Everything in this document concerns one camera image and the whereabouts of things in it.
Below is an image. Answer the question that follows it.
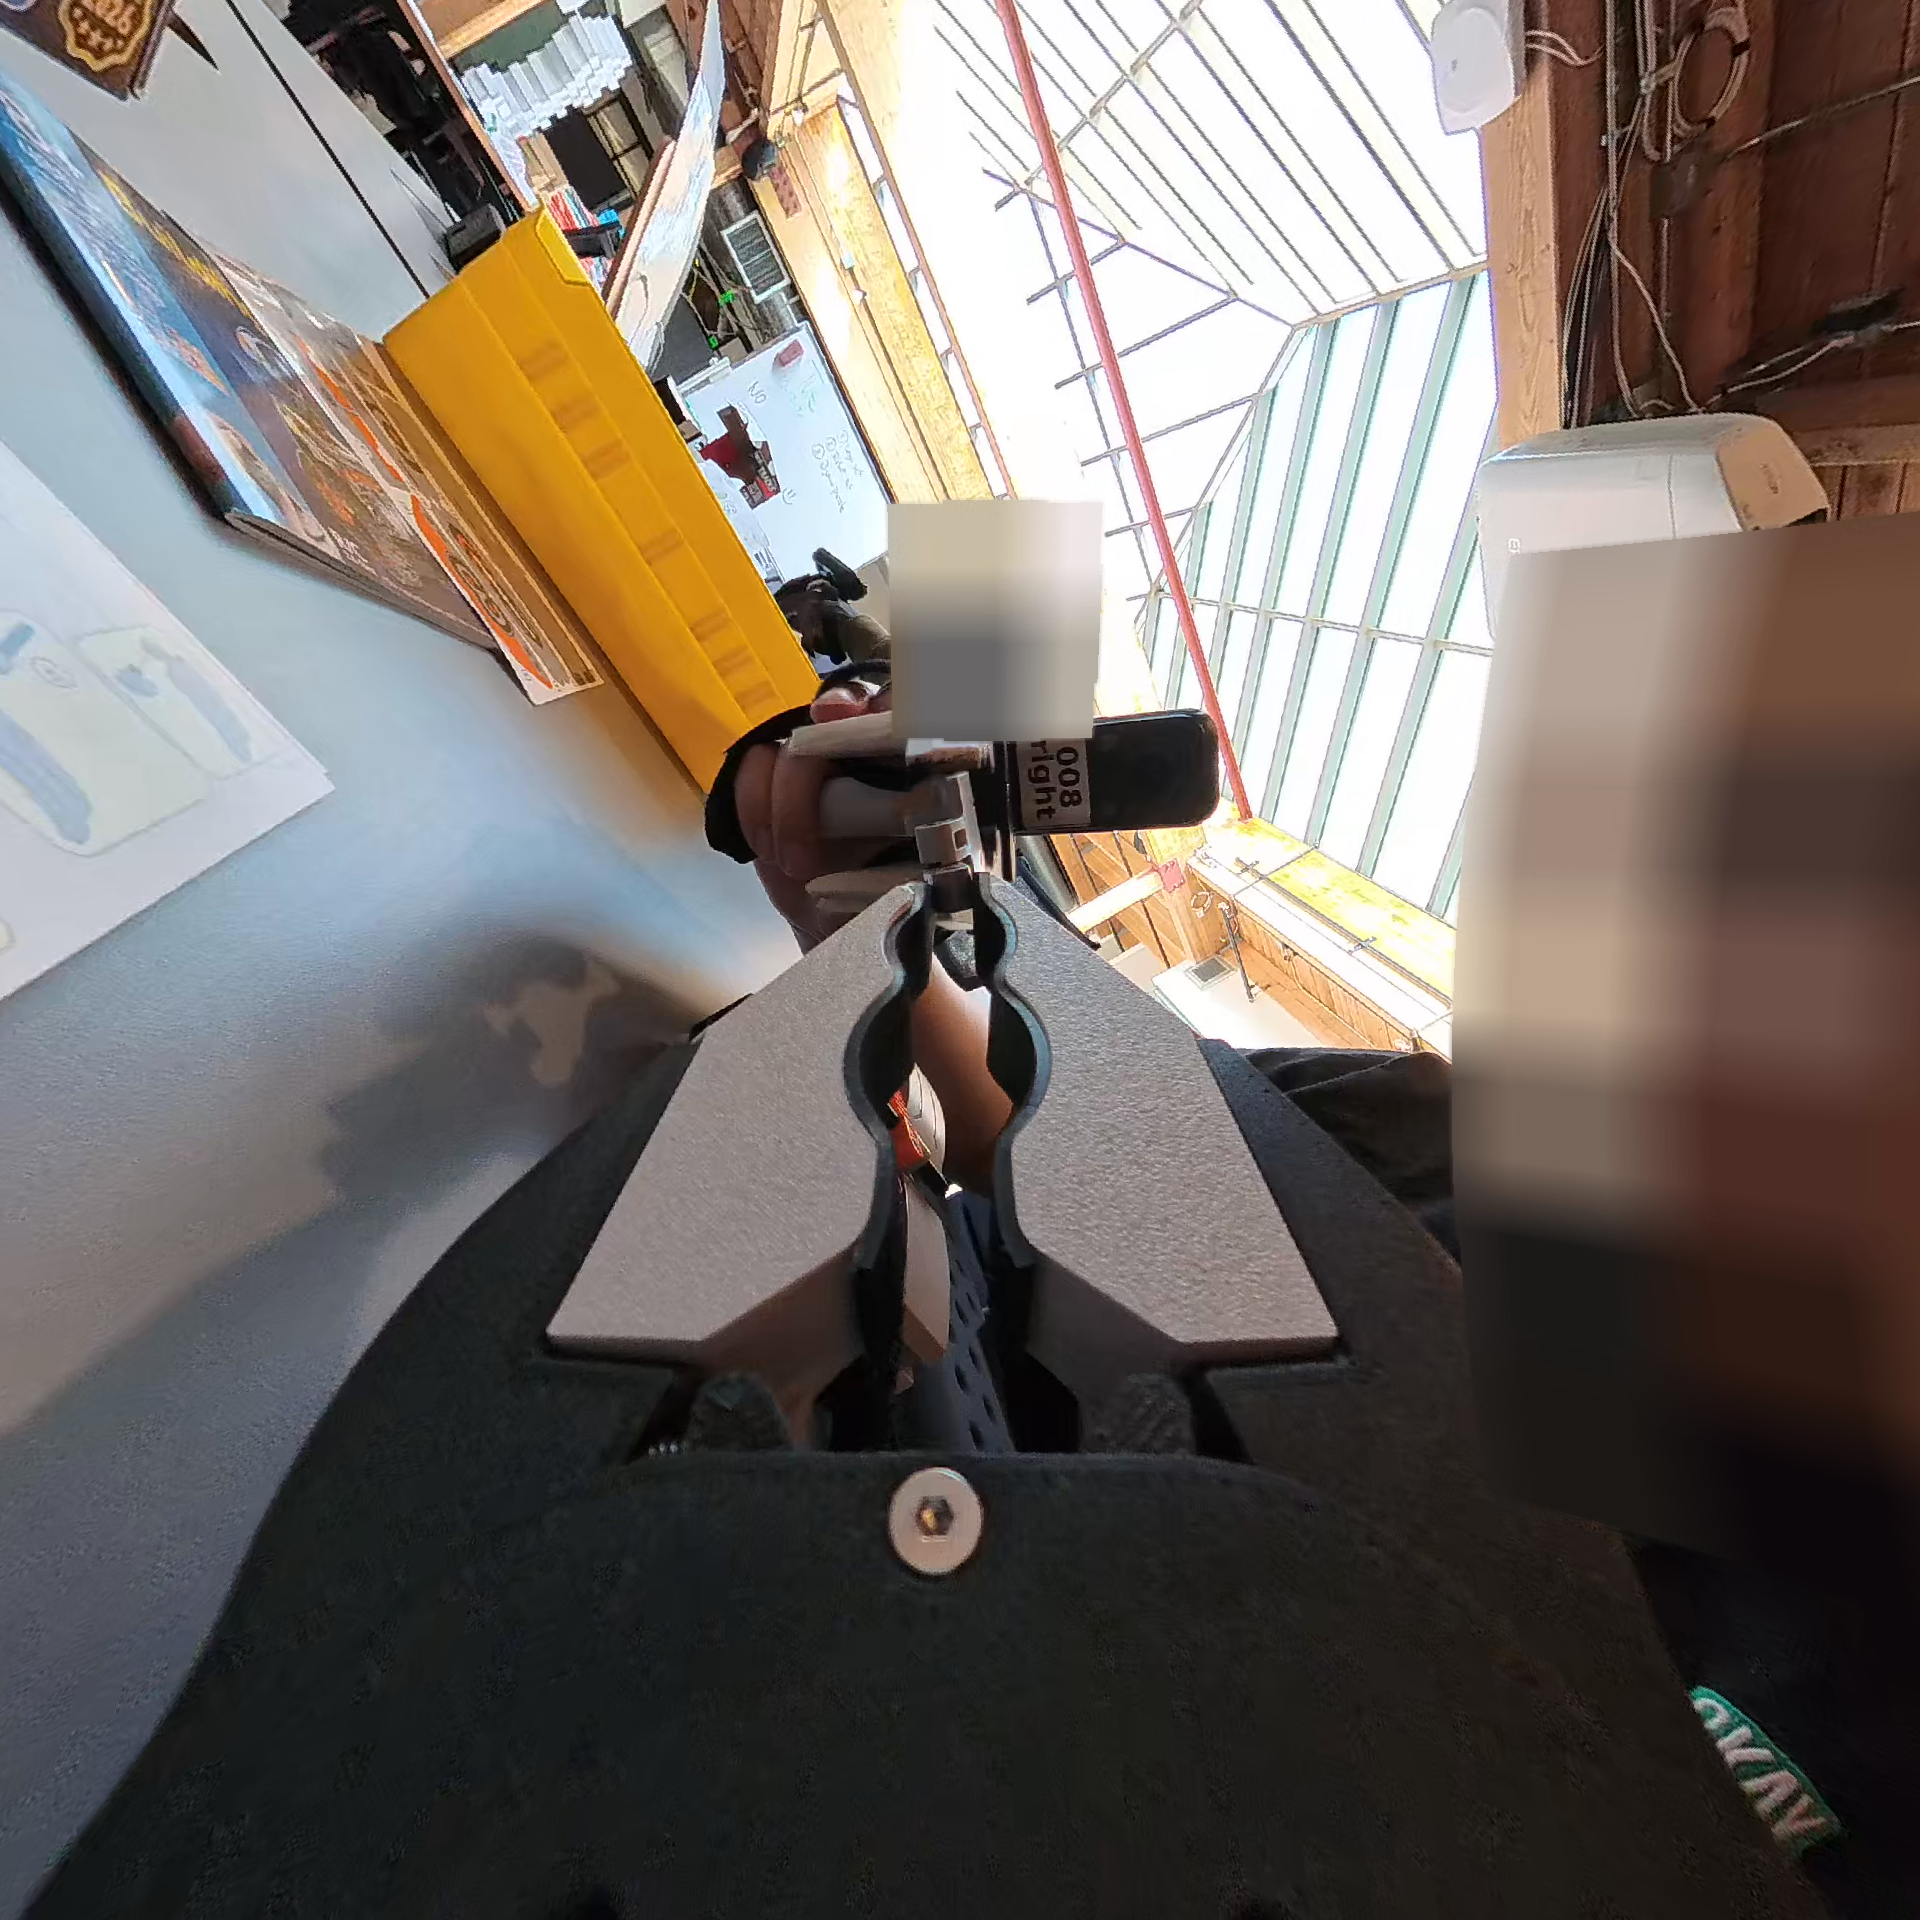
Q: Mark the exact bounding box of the glass skylight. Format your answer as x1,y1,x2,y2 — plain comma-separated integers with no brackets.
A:
885,0,1501,921

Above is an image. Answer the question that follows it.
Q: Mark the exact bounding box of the open instruction booklet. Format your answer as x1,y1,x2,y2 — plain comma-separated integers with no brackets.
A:
0,438,336,1003

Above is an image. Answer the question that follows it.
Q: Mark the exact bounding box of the grey desk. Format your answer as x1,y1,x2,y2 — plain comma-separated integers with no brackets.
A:
0,0,824,1892

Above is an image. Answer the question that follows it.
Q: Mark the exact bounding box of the person's right forearm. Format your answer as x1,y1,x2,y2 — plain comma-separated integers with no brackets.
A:
907,967,1037,1194

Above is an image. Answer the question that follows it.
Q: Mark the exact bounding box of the white wall appliance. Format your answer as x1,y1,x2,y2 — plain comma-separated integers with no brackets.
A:
1477,412,1829,633

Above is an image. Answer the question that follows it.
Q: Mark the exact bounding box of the white wireless access point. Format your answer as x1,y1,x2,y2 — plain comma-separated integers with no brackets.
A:
1428,0,1531,137

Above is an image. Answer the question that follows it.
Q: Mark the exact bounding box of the person's right hand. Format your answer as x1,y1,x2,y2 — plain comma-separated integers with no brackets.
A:
742,679,932,953

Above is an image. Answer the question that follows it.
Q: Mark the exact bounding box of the whiteboard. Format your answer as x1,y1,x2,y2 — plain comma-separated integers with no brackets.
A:
675,322,896,590

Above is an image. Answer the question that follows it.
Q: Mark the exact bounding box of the yellow plastic bin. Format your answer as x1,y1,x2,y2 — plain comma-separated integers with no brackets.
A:
381,210,824,793

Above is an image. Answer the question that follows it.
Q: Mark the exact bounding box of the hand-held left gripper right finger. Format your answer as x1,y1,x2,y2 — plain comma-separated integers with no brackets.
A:
983,878,1340,1452

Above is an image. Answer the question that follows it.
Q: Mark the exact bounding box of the orange grey sticker sheet box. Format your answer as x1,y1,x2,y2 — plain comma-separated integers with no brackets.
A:
404,497,605,707

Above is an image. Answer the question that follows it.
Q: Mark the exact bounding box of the blue building kit box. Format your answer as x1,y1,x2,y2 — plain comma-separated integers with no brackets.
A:
0,67,501,650

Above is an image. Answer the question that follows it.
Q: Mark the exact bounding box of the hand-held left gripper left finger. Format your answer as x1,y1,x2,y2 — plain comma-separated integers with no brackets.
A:
543,883,927,1452

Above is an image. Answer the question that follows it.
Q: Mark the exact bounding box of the dark blue box gold badge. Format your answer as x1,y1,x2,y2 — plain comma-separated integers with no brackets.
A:
53,0,176,101

